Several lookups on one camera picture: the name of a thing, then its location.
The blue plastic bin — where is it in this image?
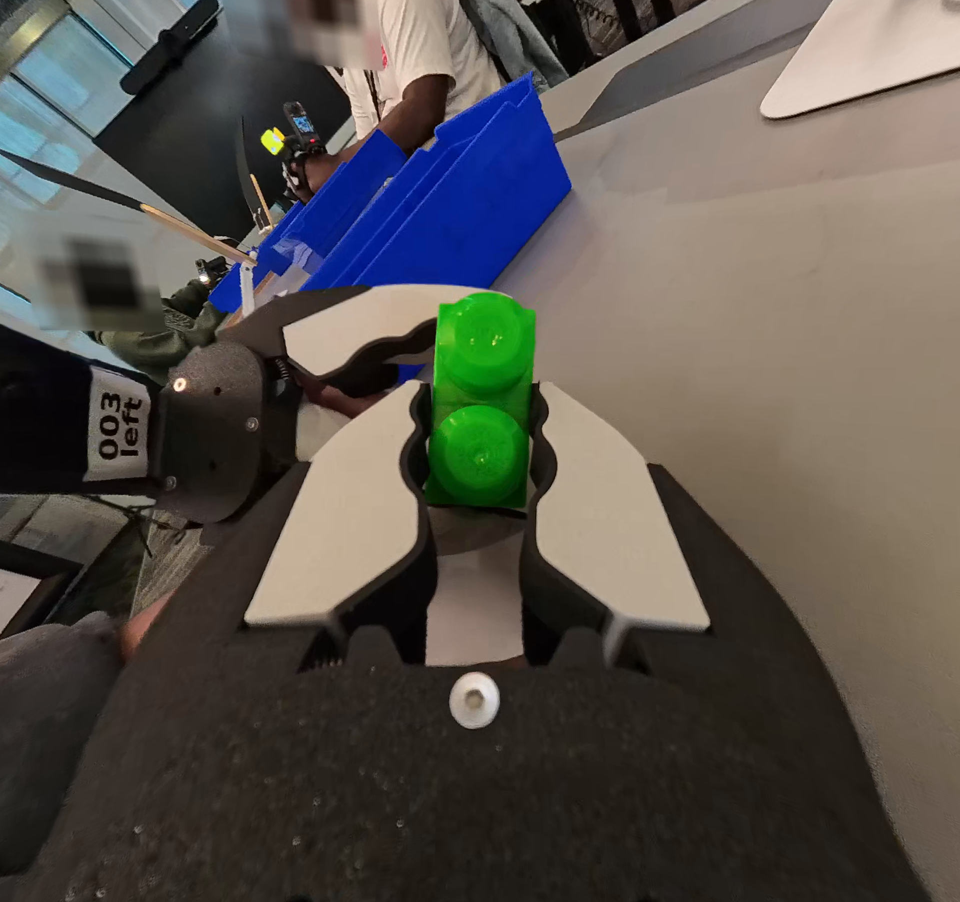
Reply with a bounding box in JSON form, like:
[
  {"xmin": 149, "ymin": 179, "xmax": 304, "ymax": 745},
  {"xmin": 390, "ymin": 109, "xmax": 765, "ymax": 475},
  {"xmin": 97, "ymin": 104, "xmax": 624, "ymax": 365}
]
[
  {"xmin": 208, "ymin": 129, "xmax": 410, "ymax": 314},
  {"xmin": 300, "ymin": 73, "xmax": 573, "ymax": 385}
]

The black video bar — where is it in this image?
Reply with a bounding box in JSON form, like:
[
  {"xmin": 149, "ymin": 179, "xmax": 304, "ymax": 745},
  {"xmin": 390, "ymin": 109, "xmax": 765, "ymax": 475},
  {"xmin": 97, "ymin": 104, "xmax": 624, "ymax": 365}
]
[{"xmin": 120, "ymin": 0, "xmax": 223, "ymax": 97}]

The grey desk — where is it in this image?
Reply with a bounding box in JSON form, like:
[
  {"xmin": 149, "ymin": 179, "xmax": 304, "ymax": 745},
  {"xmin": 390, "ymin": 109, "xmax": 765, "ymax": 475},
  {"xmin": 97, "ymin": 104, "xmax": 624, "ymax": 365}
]
[{"xmin": 420, "ymin": 0, "xmax": 960, "ymax": 902}]

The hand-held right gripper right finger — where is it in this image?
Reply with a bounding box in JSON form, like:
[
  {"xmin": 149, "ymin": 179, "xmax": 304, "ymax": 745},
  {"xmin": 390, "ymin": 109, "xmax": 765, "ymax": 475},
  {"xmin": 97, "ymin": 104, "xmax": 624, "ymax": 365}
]
[{"xmin": 519, "ymin": 380, "xmax": 712, "ymax": 666}]

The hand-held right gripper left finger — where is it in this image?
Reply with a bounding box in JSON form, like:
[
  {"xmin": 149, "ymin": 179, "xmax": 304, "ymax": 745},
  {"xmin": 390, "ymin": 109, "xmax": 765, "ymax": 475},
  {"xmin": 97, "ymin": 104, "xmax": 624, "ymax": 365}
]
[{"xmin": 243, "ymin": 380, "xmax": 438, "ymax": 666}]

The person's dark sweatshirt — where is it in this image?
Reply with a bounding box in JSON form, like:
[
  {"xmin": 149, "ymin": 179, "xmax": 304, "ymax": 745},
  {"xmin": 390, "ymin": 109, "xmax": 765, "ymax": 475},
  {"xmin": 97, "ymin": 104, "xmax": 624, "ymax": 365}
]
[{"xmin": 0, "ymin": 609, "xmax": 130, "ymax": 874}]

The green two-stud block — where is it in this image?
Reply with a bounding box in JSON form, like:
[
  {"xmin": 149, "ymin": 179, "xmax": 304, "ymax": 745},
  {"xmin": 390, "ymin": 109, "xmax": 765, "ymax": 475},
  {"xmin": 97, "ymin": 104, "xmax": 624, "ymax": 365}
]
[{"xmin": 423, "ymin": 293, "xmax": 538, "ymax": 509}]

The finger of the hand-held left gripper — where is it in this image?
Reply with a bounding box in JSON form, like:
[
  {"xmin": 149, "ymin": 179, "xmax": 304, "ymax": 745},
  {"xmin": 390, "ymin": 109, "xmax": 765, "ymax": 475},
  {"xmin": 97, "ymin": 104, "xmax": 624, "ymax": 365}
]
[
  {"xmin": 296, "ymin": 401, "xmax": 355, "ymax": 462},
  {"xmin": 223, "ymin": 284, "xmax": 475, "ymax": 400}
]

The white folding stand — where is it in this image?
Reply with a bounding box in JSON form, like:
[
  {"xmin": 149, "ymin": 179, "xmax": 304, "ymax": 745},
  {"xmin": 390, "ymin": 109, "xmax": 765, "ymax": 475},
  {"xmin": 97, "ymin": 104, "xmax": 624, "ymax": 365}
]
[{"xmin": 759, "ymin": 0, "xmax": 960, "ymax": 121}]

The denim jacket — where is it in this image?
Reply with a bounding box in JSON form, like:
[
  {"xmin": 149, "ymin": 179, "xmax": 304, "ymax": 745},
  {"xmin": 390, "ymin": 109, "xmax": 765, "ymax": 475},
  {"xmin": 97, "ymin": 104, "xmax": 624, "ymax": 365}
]
[{"xmin": 450, "ymin": 0, "xmax": 571, "ymax": 90}]

